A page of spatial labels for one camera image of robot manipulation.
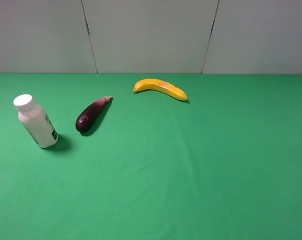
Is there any white milk bottle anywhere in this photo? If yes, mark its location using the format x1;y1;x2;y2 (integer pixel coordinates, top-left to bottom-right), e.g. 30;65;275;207
13;94;59;149

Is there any yellow banana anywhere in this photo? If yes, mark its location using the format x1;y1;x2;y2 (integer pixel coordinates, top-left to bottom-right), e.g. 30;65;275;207
133;78;188;101

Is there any green table cloth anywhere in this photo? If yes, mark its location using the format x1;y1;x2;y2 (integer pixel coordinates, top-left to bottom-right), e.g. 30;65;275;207
0;73;302;240

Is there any purple eggplant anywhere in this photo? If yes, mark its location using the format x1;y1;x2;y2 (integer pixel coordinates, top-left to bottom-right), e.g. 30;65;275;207
75;96;113;134

